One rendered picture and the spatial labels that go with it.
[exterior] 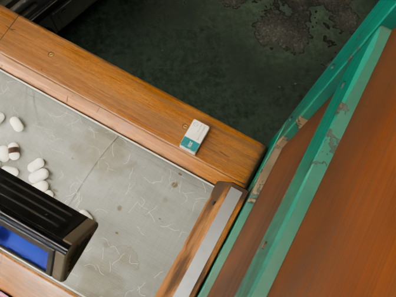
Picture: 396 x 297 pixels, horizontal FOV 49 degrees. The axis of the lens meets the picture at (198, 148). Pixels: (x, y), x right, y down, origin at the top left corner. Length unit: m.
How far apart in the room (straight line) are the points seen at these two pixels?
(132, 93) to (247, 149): 0.26
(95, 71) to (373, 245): 0.79
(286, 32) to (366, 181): 1.66
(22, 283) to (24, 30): 0.50
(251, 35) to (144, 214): 1.15
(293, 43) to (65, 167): 1.22
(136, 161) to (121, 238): 0.15
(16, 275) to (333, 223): 0.69
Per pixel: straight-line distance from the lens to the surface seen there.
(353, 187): 0.27
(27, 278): 0.87
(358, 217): 0.23
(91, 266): 0.87
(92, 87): 0.92
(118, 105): 0.89
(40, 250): 0.53
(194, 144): 0.84
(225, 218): 0.74
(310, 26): 1.94
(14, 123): 0.94
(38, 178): 0.89
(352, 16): 2.02
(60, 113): 0.94
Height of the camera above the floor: 1.60
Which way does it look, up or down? 75 degrees down
